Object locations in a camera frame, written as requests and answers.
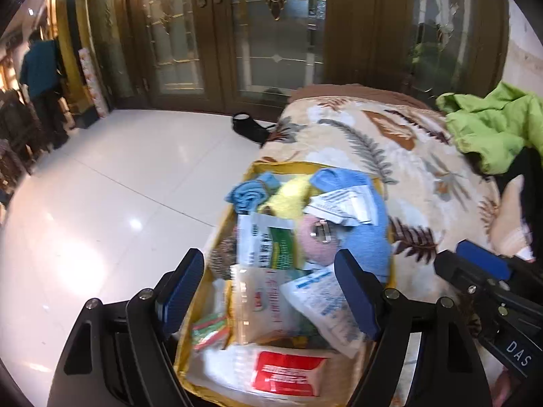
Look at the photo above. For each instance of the wooden glass side panel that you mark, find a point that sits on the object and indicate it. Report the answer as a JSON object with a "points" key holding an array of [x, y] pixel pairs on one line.
{"points": [[382, 29]]}

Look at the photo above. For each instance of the green jacket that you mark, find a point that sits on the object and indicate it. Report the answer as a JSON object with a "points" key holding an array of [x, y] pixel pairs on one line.
{"points": [[488, 127]]}

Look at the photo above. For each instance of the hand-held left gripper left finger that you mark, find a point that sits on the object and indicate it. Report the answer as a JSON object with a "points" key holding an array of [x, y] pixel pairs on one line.
{"points": [[182, 292]]}

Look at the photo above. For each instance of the yellow towel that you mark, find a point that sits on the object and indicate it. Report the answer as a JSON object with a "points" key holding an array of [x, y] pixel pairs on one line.
{"points": [[288, 199]]}

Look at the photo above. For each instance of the small knotted blue towel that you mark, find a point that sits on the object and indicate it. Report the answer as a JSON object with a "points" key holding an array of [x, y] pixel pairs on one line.
{"points": [[250, 193]]}

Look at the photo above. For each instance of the person's foot in white sock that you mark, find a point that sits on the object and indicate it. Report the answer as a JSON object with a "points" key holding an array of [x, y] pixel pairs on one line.
{"points": [[509, 216]]}

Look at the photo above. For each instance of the red white packet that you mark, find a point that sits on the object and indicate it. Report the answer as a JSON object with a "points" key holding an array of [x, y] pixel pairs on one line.
{"points": [[284, 373]]}

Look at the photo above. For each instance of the dark glitter scrunchie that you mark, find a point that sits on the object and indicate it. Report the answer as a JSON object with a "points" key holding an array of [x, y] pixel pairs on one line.
{"points": [[220, 258]]}

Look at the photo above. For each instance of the black pants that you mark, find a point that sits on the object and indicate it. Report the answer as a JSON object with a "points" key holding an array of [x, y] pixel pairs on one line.
{"points": [[532, 203]]}

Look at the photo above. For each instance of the white pouch with grey print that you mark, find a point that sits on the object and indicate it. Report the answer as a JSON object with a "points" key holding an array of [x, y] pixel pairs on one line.
{"points": [[326, 309]]}

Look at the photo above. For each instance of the stack of white boxes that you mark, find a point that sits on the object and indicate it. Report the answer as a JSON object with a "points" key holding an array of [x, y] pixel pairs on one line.
{"points": [[94, 84]]}

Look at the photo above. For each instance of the large white packet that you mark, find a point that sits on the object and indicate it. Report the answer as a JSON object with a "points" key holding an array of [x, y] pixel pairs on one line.
{"points": [[339, 205]]}

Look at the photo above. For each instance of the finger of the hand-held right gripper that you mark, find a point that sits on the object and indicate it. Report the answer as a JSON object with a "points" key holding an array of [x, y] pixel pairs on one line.
{"points": [[462, 275], [483, 256]]}

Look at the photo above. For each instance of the wooden glass door leaf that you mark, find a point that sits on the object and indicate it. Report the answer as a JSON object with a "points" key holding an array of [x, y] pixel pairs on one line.
{"points": [[169, 51], [275, 72]]}

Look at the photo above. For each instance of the black shoe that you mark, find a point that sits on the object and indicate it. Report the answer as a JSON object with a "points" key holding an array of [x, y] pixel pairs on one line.
{"points": [[250, 129]]}

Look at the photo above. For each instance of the leaf print blanket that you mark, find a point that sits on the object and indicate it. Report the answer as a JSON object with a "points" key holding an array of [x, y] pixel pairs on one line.
{"points": [[424, 169]]}

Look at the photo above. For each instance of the green white packet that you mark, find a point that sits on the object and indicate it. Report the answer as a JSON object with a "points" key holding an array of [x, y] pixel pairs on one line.
{"points": [[267, 241]]}

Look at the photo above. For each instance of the pink fluffy hair clip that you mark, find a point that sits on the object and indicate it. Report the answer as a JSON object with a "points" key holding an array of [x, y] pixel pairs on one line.
{"points": [[314, 250]]}

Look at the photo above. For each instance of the wooden chair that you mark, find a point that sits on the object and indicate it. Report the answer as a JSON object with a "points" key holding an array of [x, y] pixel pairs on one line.
{"points": [[17, 135]]}

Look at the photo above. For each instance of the yellow-edged cardboard box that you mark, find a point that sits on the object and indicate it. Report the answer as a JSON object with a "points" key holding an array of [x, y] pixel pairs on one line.
{"points": [[184, 349]]}

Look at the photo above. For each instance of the person's right hand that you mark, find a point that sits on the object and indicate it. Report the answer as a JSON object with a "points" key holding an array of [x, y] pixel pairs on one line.
{"points": [[507, 390]]}

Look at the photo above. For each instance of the large blue towel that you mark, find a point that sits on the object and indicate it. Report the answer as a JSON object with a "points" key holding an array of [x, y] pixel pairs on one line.
{"points": [[369, 237]]}

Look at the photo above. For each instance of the clear packet red label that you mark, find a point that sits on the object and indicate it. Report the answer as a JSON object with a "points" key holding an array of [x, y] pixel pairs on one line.
{"points": [[263, 305]]}

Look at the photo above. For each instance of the red green candy packet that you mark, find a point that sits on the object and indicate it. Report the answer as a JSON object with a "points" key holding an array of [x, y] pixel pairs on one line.
{"points": [[210, 333]]}

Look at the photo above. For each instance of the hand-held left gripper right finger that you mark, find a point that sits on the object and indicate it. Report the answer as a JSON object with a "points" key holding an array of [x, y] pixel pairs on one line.
{"points": [[358, 296]]}

